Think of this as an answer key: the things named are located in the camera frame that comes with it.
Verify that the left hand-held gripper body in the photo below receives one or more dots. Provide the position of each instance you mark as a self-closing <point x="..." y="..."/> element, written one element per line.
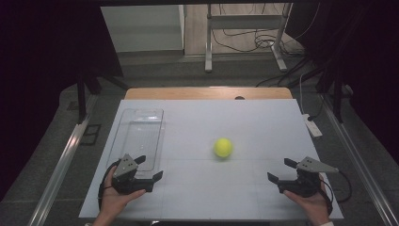
<point x="125" y="181"/>

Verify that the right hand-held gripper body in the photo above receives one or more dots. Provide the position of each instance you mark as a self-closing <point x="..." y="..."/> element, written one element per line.
<point x="302" y="185"/>

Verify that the clear plastic tray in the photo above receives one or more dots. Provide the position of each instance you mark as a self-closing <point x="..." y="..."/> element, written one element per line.
<point x="142" y="135"/>

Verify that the yellow tennis ball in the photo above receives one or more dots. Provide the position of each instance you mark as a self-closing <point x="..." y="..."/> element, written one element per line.
<point x="223" y="147"/>

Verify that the person's left hand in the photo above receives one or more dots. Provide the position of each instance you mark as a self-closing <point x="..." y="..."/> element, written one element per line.
<point x="116" y="199"/>

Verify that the person's right hand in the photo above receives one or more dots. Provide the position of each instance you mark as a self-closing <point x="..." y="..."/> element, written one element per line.
<point x="310" y="205"/>

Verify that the white board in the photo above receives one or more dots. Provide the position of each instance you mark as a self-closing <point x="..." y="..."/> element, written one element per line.
<point x="219" y="188"/>

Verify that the black stand leg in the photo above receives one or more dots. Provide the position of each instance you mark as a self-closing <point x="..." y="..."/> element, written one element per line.
<point x="337" y="100"/>
<point x="82" y="100"/>

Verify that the wooden table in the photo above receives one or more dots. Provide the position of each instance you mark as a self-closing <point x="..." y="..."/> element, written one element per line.
<point x="188" y="93"/>

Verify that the dark curtain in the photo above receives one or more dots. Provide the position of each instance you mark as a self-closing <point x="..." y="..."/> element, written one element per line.
<point x="40" y="78"/>
<point x="370" y="62"/>

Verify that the white cabinet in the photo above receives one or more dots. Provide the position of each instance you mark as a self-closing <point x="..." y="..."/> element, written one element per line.
<point x="141" y="28"/>

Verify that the white metal stand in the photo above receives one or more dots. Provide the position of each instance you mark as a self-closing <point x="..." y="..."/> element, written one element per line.
<point x="208" y="47"/>

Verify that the black floor frame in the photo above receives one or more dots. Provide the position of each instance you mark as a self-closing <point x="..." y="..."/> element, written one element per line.
<point x="91" y="134"/>

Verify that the aluminium rail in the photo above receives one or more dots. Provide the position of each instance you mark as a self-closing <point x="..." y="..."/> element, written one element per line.
<point x="360" y="163"/>
<point x="59" y="169"/>

